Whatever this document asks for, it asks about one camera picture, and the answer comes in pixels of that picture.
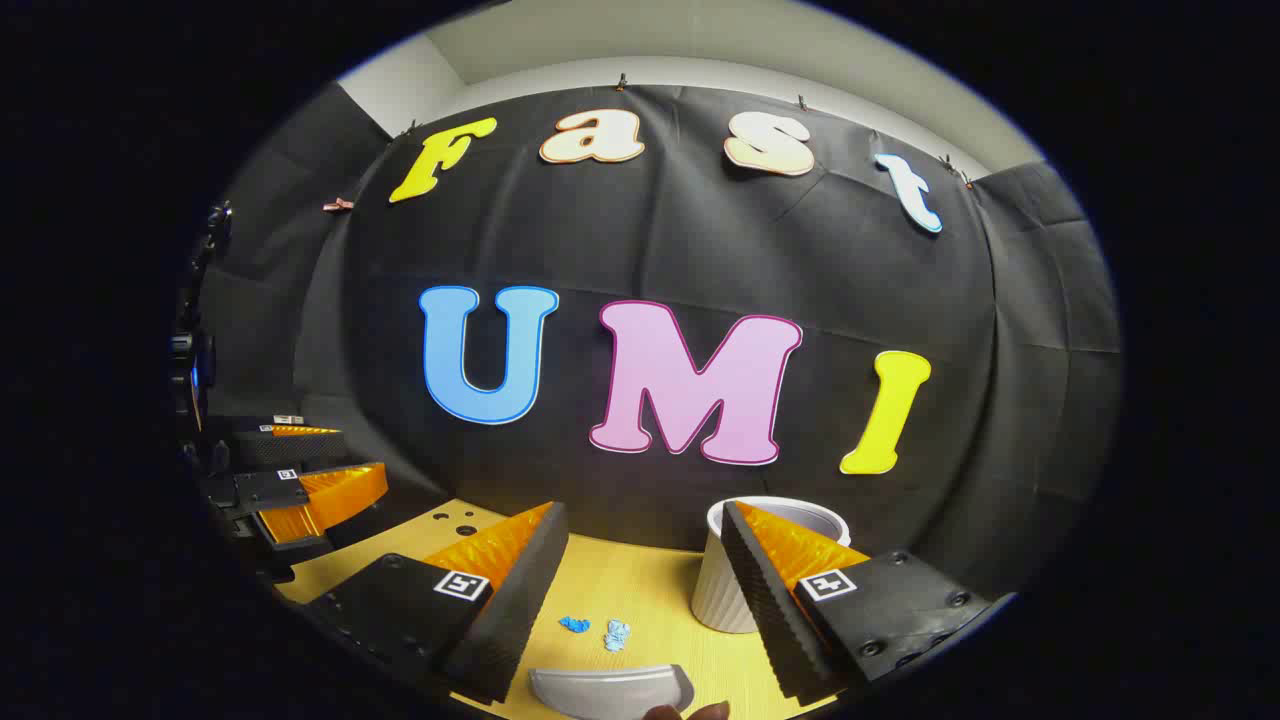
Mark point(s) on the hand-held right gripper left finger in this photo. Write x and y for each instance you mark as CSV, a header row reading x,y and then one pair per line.
x,y
520,600

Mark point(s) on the white ribbed garbage bin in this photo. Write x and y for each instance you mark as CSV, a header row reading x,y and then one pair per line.
x,y
715,590

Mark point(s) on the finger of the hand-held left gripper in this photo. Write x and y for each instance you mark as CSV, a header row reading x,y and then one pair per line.
x,y
290,447
270,490

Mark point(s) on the black backdrop cloth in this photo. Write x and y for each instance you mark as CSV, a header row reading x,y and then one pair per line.
x,y
640,230

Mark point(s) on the wooden desktop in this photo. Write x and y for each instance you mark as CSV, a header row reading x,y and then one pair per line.
x,y
620,590

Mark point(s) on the grey dustpan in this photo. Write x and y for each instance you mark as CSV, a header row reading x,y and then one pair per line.
x,y
610,692

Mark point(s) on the copper cloth clip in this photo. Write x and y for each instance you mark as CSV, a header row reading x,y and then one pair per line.
x,y
338,205

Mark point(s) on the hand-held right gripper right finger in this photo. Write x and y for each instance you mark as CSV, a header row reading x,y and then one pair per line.
x,y
765,610

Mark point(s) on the dark blue paper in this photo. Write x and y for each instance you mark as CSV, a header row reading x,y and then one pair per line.
x,y
574,624

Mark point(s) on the light blue paper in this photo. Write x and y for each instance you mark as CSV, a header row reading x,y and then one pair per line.
x,y
617,635

